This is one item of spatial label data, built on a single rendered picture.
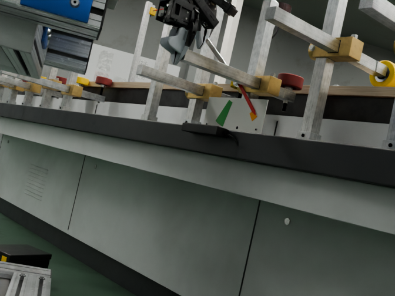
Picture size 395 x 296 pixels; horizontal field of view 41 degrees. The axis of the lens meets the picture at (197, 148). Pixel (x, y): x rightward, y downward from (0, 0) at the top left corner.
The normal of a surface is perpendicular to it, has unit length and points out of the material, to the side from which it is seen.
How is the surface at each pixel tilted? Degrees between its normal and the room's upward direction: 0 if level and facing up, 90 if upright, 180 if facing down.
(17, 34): 90
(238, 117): 90
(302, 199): 90
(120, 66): 90
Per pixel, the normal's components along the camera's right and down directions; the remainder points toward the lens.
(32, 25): 0.25, 0.02
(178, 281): -0.76, -0.19
